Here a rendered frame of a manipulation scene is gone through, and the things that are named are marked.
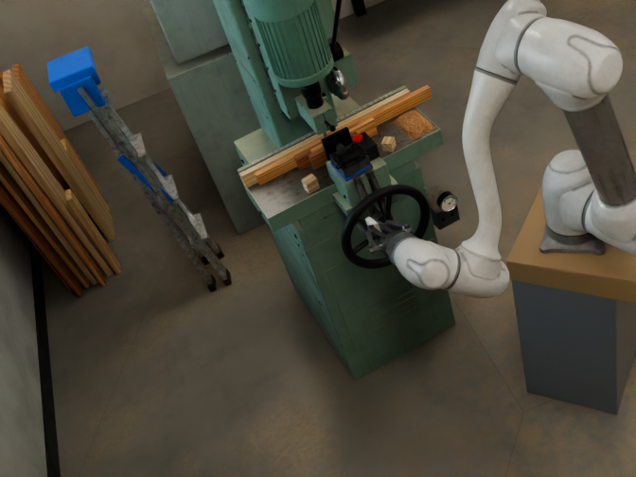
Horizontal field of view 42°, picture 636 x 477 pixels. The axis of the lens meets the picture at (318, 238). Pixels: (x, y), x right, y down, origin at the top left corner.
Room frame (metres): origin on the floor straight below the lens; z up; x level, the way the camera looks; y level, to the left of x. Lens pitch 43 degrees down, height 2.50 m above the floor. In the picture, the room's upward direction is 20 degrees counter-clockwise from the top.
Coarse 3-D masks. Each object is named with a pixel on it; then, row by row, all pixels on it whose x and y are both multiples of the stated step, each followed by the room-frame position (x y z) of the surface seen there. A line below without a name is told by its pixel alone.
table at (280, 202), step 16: (384, 128) 2.09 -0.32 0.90; (400, 144) 1.98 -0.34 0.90; (416, 144) 1.97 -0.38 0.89; (432, 144) 1.98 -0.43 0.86; (384, 160) 1.95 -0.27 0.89; (400, 160) 1.96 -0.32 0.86; (288, 176) 2.02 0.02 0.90; (304, 176) 2.00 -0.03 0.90; (320, 176) 1.97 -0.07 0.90; (256, 192) 2.00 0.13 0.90; (272, 192) 1.98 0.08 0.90; (288, 192) 1.95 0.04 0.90; (304, 192) 1.92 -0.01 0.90; (320, 192) 1.90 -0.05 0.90; (336, 192) 1.91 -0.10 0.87; (256, 208) 2.00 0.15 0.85; (272, 208) 1.91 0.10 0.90; (288, 208) 1.88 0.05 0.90; (304, 208) 1.89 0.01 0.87; (352, 208) 1.82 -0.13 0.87; (272, 224) 1.87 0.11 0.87; (288, 224) 1.88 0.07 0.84
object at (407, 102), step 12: (408, 96) 2.15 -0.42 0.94; (420, 96) 2.14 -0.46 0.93; (384, 108) 2.13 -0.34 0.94; (396, 108) 2.13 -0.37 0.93; (408, 108) 2.13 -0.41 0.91; (360, 120) 2.11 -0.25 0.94; (384, 120) 2.12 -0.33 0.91; (312, 144) 2.08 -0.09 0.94; (288, 156) 2.07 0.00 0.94; (264, 168) 2.05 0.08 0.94; (276, 168) 2.04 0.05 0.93; (288, 168) 2.05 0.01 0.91; (264, 180) 2.03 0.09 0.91
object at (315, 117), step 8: (304, 104) 2.11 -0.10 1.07; (328, 104) 2.07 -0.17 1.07; (304, 112) 2.10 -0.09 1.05; (312, 112) 2.06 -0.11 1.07; (320, 112) 2.04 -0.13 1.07; (328, 112) 2.04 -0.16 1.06; (312, 120) 2.04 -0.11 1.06; (320, 120) 2.04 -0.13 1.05; (328, 120) 2.04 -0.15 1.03; (336, 120) 2.05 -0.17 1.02; (312, 128) 2.07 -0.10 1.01; (320, 128) 2.03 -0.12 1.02; (328, 128) 2.04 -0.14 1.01
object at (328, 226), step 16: (336, 96) 2.49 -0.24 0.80; (336, 112) 2.40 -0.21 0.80; (240, 144) 2.41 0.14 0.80; (256, 144) 2.38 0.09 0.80; (272, 144) 2.35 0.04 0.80; (416, 176) 1.96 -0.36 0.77; (320, 224) 1.90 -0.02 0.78; (336, 224) 1.91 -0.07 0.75; (304, 240) 1.88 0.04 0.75; (320, 240) 1.89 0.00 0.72
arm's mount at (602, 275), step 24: (528, 216) 1.74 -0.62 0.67; (528, 240) 1.64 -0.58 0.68; (528, 264) 1.55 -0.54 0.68; (552, 264) 1.51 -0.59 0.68; (576, 264) 1.48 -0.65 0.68; (600, 264) 1.45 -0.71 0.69; (624, 264) 1.42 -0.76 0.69; (576, 288) 1.46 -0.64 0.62; (600, 288) 1.41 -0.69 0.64; (624, 288) 1.37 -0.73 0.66
